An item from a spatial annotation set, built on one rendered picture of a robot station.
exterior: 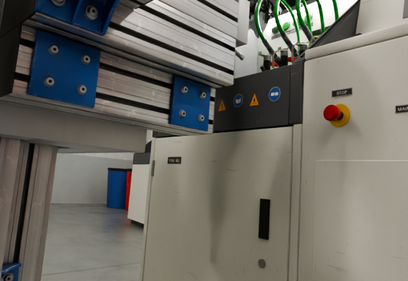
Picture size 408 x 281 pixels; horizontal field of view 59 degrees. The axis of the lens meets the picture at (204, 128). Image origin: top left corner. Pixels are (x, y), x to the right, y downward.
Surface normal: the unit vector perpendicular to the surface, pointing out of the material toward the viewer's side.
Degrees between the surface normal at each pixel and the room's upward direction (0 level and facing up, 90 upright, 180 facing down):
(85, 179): 90
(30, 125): 90
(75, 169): 90
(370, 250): 90
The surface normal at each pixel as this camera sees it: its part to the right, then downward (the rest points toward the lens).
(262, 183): -0.77, -0.14
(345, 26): 0.63, -0.07
